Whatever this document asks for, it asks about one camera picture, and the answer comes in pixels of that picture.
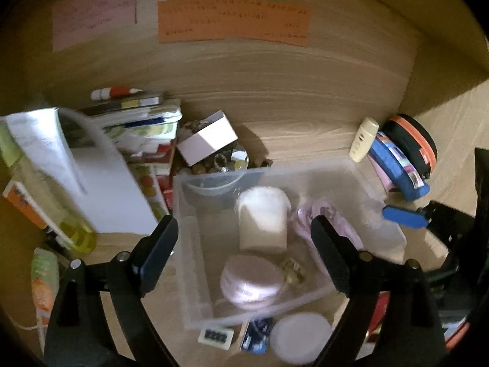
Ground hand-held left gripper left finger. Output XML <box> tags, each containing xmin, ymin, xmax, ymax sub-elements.
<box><xmin>44</xmin><ymin>215</ymin><xmax>180</xmax><ymax>367</ymax></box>

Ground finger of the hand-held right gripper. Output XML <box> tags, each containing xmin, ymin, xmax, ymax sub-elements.
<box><xmin>382</xmin><ymin>200</ymin><xmax>451</xmax><ymax>231</ymax></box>

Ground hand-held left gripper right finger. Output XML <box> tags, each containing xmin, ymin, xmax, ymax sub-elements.
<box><xmin>310</xmin><ymin>214</ymin><xmax>448</xmax><ymax>367</ymax></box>

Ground clear plastic storage bin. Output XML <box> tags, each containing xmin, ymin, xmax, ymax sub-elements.
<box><xmin>173</xmin><ymin>158</ymin><xmax>407</xmax><ymax>331</ymax></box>

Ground wooden desktop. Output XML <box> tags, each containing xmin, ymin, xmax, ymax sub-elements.
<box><xmin>0</xmin><ymin>80</ymin><xmax>489</xmax><ymax>367</ymax></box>

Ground pink plastic item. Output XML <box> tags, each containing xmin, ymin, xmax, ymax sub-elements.
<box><xmin>292</xmin><ymin>199</ymin><xmax>363</xmax><ymax>254</ymax></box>

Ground small gold trinket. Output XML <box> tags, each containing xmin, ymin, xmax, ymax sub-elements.
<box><xmin>281</xmin><ymin>258</ymin><xmax>306</xmax><ymax>285</ymax></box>

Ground blue pencil case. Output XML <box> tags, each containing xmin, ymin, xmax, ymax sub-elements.
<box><xmin>369</xmin><ymin>132</ymin><xmax>431</xmax><ymax>203</ymax></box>

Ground fruit printed book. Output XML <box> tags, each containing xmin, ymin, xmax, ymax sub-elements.
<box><xmin>129</xmin><ymin>143</ymin><xmax>177</xmax><ymax>215</ymax></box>

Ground white paper sheet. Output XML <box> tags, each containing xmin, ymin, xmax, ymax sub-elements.
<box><xmin>0</xmin><ymin>108</ymin><xmax>89</xmax><ymax>195</ymax></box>
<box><xmin>68</xmin><ymin>146</ymin><xmax>159</xmax><ymax>236</ymax></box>

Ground white plastic cup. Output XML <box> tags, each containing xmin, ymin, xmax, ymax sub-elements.
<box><xmin>235</xmin><ymin>186</ymin><xmax>293</xmax><ymax>254</ymax></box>

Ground black and orange round case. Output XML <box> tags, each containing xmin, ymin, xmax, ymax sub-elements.
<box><xmin>382</xmin><ymin>114</ymin><xmax>438</xmax><ymax>180</ymax></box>

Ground yellow-green clear bottle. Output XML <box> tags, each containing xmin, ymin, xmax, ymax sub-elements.
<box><xmin>0</xmin><ymin>122</ymin><xmax>98</xmax><ymax>254</ymax></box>

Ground red item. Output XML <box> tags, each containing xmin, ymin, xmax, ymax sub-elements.
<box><xmin>365</xmin><ymin>292</ymin><xmax>391</xmax><ymax>343</ymax></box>

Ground round pink tin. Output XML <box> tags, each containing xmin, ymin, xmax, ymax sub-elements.
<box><xmin>219</xmin><ymin>254</ymin><xmax>285</xmax><ymax>311</ymax></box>

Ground clear round container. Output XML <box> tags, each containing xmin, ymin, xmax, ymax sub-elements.
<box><xmin>182</xmin><ymin>173</ymin><xmax>246</xmax><ymax>196</ymax></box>

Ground cream plastic tube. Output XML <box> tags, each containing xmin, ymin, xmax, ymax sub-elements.
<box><xmin>349</xmin><ymin>117</ymin><xmax>380</xmax><ymax>162</ymax></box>

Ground white round lid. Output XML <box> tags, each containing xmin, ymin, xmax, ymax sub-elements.
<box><xmin>269</xmin><ymin>312</ymin><xmax>333</xmax><ymax>366</ymax></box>

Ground small white digit counter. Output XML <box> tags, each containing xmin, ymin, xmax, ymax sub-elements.
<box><xmin>198</xmin><ymin>327</ymin><xmax>234</xmax><ymax>350</ymax></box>

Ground small blue box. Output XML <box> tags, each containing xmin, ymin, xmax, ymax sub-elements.
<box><xmin>240</xmin><ymin>318</ymin><xmax>274</xmax><ymax>354</ymax></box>

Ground green and orange packet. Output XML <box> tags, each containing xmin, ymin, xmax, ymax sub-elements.
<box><xmin>31</xmin><ymin>248</ymin><xmax>62</xmax><ymax>326</ymax></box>

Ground small white cardboard box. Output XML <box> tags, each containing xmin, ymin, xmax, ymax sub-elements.
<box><xmin>176</xmin><ymin>111</ymin><xmax>239</xmax><ymax>167</ymax></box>

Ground stack of books and packets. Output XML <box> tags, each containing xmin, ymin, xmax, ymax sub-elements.
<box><xmin>101</xmin><ymin>99</ymin><xmax>183</xmax><ymax>158</ymax></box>

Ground clear glass ball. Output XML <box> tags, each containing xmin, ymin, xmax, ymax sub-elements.
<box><xmin>214</xmin><ymin>145</ymin><xmax>250</xmax><ymax>172</ymax></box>

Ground pile of brown beads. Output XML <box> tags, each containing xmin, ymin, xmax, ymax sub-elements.
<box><xmin>172</xmin><ymin>120</ymin><xmax>274</xmax><ymax>177</ymax></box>

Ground orange and white box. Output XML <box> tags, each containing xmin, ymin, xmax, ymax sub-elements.
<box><xmin>2</xmin><ymin>181</ymin><xmax>51</xmax><ymax>231</ymax></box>

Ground dark notebook with yellow strip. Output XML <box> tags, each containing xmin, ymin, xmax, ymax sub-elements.
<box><xmin>81</xmin><ymin>92</ymin><xmax>166</xmax><ymax>118</ymax></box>

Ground white and red glue pen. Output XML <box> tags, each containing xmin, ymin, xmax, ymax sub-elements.
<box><xmin>91</xmin><ymin>87</ymin><xmax>145</xmax><ymax>101</ymax></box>

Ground orange paper note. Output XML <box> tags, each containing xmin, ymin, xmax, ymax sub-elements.
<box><xmin>156</xmin><ymin>0</ymin><xmax>312</xmax><ymax>47</ymax></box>

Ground pink paper note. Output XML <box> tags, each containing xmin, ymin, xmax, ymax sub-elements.
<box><xmin>51</xmin><ymin>0</ymin><xmax>138</xmax><ymax>53</ymax></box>

